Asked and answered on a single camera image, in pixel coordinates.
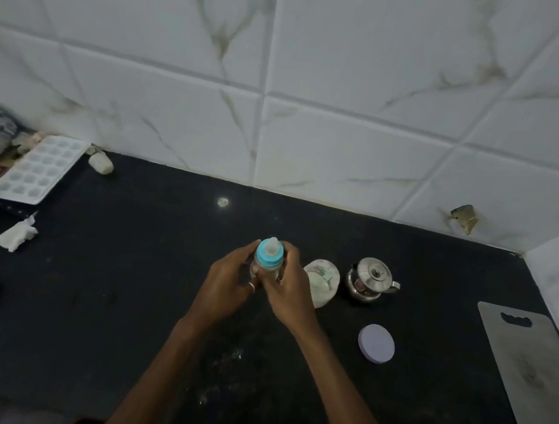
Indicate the person's left hand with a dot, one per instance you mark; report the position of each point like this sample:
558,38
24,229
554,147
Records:
220,287

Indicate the person's right hand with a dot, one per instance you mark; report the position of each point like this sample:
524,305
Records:
294,297

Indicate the person's right fingers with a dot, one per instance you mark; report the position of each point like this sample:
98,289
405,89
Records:
292,263

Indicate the person's left fingers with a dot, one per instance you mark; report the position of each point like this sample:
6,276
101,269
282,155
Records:
244,257

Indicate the baby bottle with blue collar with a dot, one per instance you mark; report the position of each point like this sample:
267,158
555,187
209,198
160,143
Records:
269,258

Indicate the person's left forearm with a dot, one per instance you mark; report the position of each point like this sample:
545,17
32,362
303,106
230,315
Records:
160,378

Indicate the person's right forearm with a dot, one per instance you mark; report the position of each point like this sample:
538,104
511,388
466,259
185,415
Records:
342,398

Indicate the clear printed bottle cap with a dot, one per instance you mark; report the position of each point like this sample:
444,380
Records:
323,283

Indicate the small white round scrap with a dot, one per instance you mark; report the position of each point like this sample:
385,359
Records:
223,202

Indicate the small steel pot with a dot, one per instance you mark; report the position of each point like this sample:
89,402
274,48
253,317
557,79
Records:
361,289

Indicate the steel pot lid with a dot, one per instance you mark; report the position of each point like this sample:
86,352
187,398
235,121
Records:
374,273

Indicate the round lavender lid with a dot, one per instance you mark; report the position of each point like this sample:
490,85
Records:
376,343

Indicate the small cream plastic piece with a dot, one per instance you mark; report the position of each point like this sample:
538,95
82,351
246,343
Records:
101,163

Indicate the white ice cube tray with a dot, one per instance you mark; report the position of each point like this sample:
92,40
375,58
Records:
36,169

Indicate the crumpled white paper tissue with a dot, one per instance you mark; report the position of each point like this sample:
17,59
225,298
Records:
16,236

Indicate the steel cutting board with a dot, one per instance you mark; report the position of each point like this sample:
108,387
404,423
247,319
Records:
529,383

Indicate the broken wall hook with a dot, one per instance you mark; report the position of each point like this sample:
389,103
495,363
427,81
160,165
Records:
466,217

